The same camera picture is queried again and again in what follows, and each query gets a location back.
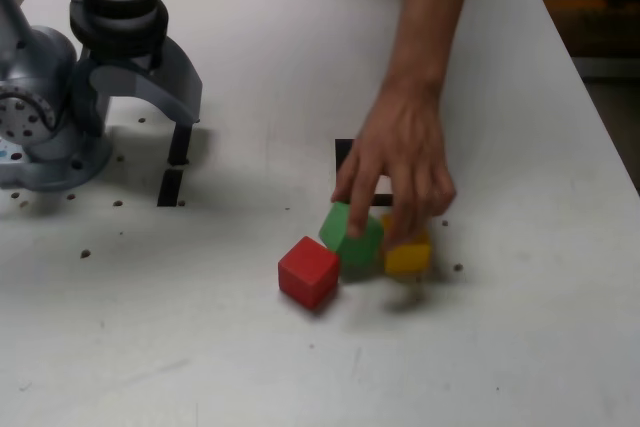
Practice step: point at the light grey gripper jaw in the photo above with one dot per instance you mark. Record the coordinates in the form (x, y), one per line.
(186, 87)

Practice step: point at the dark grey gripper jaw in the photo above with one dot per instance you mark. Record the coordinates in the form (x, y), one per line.
(87, 112)

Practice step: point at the red cube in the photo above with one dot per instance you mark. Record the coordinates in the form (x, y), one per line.
(307, 272)

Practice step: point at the green cube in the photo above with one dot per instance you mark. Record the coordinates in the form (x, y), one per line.
(350, 242)

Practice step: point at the yellow cube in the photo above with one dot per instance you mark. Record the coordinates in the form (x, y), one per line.
(407, 259)

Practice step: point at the person's forearm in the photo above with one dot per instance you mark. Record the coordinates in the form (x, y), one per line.
(430, 12)

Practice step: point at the black tape square outline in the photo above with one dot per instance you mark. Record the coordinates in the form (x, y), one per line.
(344, 153)

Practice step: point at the person's hand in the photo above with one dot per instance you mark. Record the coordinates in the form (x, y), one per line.
(407, 147)

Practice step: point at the black tape strip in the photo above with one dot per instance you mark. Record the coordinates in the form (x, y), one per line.
(170, 187)

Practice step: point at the dark wooden furniture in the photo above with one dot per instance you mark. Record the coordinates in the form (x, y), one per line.
(595, 2)

